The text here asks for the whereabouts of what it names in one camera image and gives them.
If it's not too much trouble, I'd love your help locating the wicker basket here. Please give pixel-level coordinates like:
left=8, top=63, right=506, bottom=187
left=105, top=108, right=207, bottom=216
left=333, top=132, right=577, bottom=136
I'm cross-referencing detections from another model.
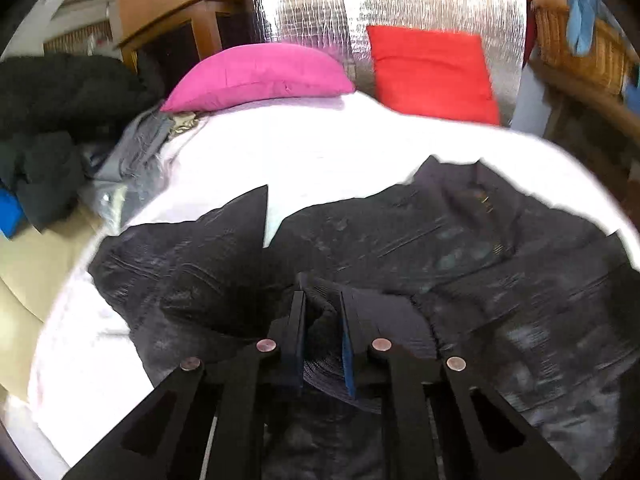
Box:
left=532, top=2, right=638, bottom=97

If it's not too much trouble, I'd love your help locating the grey garment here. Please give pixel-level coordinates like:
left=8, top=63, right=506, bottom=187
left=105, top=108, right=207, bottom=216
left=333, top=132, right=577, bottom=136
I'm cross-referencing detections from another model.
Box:
left=80, top=110, right=201, bottom=221

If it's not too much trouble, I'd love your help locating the wooden side table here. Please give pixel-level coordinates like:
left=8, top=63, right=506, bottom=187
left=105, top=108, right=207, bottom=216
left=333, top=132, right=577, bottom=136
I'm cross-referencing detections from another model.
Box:
left=117, top=0, right=251, bottom=78

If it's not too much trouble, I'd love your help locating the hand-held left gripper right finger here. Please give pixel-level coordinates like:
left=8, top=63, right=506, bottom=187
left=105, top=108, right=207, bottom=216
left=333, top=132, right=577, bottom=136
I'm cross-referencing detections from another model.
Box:
left=339, top=291, right=581, bottom=480

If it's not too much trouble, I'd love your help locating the white fleece blanket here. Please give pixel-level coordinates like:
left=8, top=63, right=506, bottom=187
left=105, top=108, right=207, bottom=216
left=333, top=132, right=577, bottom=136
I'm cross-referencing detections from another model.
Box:
left=27, top=92, right=640, bottom=468

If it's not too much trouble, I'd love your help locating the pile of dark clothes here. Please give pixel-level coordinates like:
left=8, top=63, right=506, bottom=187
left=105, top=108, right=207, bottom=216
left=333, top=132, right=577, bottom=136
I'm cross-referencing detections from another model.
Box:
left=0, top=52, right=163, bottom=233

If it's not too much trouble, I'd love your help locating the beige mattress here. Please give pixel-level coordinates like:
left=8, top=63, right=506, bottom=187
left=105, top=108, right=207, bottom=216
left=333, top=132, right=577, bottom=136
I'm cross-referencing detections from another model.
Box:
left=0, top=205, right=108, bottom=403

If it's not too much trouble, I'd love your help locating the pink pillow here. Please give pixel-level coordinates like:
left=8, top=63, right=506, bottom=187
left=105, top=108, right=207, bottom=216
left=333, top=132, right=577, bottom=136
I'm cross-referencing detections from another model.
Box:
left=160, top=42, right=356, bottom=113

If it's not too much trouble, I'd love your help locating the black jacket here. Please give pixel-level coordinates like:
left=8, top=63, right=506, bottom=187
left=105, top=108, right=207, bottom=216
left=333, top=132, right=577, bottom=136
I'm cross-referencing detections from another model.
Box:
left=87, top=156, right=640, bottom=480

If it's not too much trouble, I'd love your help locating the red pillow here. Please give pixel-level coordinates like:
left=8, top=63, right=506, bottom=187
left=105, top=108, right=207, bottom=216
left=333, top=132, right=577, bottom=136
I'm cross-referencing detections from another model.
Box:
left=366, top=25, right=502, bottom=127

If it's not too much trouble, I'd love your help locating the light blue cloth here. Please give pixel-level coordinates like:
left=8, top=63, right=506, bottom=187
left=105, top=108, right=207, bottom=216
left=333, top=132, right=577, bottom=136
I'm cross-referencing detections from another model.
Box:
left=567, top=0, right=608, bottom=57

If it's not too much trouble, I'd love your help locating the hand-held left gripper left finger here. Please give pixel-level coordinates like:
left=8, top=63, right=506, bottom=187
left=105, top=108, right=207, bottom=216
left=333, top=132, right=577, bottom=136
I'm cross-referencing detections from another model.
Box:
left=62, top=290, right=307, bottom=480

